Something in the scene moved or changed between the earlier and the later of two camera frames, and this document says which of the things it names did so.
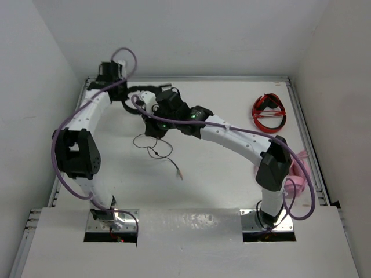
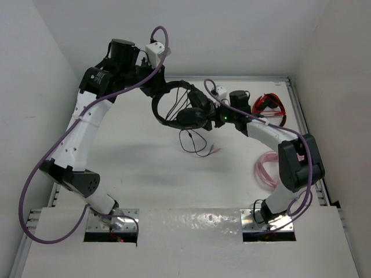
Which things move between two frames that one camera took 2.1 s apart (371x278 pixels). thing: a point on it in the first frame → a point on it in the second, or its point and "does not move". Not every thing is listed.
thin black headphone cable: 160,156 → 215,149
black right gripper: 151,130 → 214,118
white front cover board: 206,243 does not move
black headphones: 156,90 → 197,113
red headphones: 268,105 does not move
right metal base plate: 248,223 does not move
